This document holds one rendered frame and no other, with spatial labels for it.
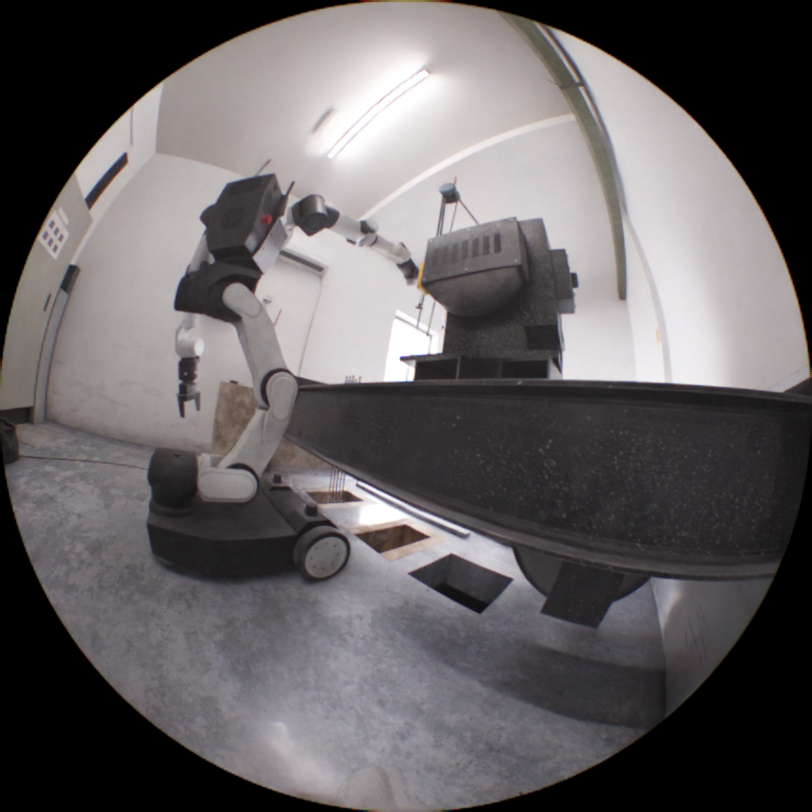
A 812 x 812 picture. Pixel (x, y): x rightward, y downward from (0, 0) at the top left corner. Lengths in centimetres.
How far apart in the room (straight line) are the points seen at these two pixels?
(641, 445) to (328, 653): 74
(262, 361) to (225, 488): 43
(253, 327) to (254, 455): 42
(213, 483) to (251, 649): 48
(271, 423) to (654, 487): 94
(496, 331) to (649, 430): 73
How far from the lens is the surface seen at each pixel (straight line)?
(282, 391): 82
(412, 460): 57
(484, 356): 97
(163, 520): 85
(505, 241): 108
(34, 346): 264
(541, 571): 98
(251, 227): 86
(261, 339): 85
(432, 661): 71
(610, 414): 42
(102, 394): 263
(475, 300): 95
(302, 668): 66
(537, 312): 100
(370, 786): 55
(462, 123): 244
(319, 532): 79
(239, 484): 84
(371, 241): 116
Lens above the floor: 57
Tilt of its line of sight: 5 degrees up
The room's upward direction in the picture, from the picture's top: 9 degrees clockwise
